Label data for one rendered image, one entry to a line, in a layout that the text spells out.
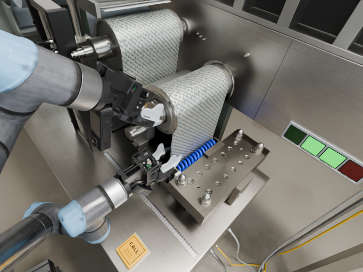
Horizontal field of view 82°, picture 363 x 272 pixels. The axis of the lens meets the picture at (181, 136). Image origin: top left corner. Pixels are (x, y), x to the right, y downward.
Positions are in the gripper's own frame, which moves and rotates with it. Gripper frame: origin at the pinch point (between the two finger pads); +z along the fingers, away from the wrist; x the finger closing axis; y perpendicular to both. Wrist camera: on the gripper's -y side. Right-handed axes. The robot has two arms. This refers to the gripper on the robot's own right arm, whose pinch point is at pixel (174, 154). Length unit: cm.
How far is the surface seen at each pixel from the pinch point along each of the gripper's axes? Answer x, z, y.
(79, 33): 76, 8, 11
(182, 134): -0.3, 2.4, 8.6
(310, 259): -80, 76, -109
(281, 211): -47, 94, -109
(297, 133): -24.4, 30.3, 10.8
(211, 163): -8.6, 11.2, -6.1
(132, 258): -12.1, -26.3, -16.6
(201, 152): -3.1, 11.4, -5.0
